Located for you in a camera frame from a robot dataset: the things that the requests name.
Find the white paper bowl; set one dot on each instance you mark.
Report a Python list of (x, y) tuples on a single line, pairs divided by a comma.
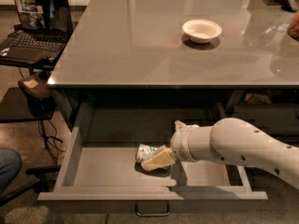
[(201, 31)]

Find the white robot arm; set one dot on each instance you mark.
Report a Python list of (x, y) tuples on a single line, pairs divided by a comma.
[(229, 141)]

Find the black laptop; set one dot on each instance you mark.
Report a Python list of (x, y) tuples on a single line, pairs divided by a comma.
[(45, 28)]

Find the brown object on counter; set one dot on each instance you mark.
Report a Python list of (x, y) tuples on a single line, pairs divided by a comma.
[(293, 30)]

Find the black device with label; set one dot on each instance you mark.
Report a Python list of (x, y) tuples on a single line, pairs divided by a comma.
[(39, 99)]

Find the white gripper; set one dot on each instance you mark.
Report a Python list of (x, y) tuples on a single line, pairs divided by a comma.
[(178, 143)]

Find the crushed 7up can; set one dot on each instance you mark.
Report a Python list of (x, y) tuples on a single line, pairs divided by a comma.
[(144, 151)]

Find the black laptop stand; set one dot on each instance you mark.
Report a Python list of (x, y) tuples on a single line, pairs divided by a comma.
[(14, 108)]

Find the person's knee in jeans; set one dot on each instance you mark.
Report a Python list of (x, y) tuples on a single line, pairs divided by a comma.
[(10, 165)]

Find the open grey top drawer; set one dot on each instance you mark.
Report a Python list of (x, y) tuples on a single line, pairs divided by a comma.
[(99, 173)]

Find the metal drawer handle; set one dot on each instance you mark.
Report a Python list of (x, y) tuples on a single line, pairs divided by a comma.
[(152, 209)]

